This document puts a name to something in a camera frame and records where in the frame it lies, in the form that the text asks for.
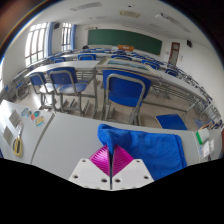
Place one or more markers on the white and green box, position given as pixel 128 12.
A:
pixel 202 136

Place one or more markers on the round blue sticker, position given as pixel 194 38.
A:
pixel 25 112

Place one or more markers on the blue chair with grey frame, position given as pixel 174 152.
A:
pixel 125 90
pixel 37 79
pixel 65 77

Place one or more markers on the group of blue chairs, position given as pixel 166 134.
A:
pixel 87 57

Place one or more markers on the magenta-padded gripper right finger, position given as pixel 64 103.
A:
pixel 128 173

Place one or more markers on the blue chair seat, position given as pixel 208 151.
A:
pixel 170 122

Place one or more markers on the narrow window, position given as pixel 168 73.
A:
pixel 66 36

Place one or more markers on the long grey desk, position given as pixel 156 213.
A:
pixel 83 65

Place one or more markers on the long ceiling lamp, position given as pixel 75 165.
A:
pixel 173 21

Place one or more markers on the small white box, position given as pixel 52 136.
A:
pixel 208 148

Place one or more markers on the ceiling air vent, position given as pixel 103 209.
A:
pixel 86 6

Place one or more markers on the ceiling air conditioner panel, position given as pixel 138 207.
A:
pixel 130 13

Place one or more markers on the black wall speaker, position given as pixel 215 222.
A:
pixel 189 43

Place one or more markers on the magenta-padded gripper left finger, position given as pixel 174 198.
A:
pixel 96 173

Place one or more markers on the grey card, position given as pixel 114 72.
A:
pixel 7 135
pixel 14 118

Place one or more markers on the blue towel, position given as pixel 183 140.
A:
pixel 151 150

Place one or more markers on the brown wooden door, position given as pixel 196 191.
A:
pixel 174 53

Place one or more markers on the framed picture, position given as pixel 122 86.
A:
pixel 128 65

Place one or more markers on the green chalkboard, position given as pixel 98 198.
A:
pixel 125 40

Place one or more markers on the large window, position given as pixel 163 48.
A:
pixel 35 43

